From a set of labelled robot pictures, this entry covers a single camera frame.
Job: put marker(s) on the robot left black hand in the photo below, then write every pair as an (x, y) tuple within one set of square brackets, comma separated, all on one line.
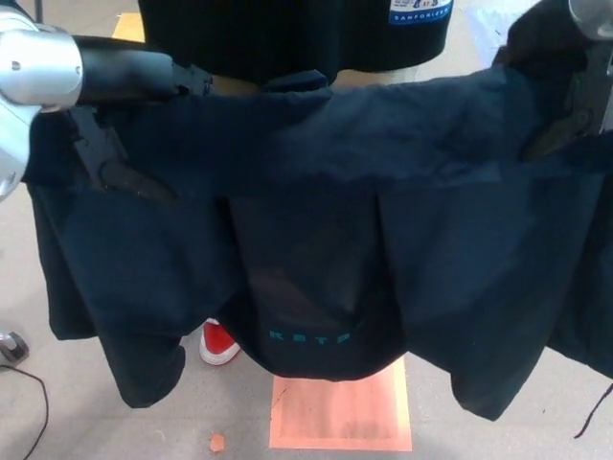
[(124, 72)]

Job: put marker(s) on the robot right black hand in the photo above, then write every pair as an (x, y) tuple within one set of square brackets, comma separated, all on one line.
[(546, 43)]

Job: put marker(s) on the dark navy coat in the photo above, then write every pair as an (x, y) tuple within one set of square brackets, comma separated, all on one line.
[(306, 153)]

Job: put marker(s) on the robot left silver arm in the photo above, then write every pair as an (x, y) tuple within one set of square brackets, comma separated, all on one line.
[(33, 67)]

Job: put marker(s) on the robot right silver arm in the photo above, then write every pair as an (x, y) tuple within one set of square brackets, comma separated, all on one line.
[(594, 16)]

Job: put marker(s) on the red white sneaker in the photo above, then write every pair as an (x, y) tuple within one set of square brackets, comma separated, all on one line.
[(218, 342)]

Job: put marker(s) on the grey caster wheel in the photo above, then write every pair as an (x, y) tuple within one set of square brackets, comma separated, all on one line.
[(12, 346)]

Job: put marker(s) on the small orange scrap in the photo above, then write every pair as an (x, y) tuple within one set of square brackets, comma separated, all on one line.
[(217, 443)]

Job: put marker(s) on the orange rectangular floor mat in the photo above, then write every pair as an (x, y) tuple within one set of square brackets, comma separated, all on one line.
[(335, 412)]

